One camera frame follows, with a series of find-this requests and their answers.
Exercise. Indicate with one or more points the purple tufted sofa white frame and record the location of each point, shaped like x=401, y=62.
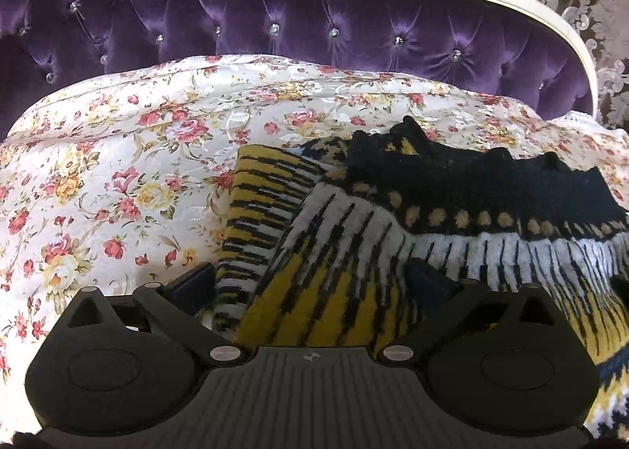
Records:
x=295, y=12

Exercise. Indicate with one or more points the white lace cloth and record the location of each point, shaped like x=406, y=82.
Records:
x=589, y=122

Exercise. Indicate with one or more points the floral quilted blanket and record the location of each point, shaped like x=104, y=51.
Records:
x=123, y=159

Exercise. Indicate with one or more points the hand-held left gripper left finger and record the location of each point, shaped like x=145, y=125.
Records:
x=194, y=287

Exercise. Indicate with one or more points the yellow navy white patterned sweater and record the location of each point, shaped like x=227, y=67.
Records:
x=344, y=243

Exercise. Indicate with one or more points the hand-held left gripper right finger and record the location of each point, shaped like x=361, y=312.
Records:
x=427, y=282

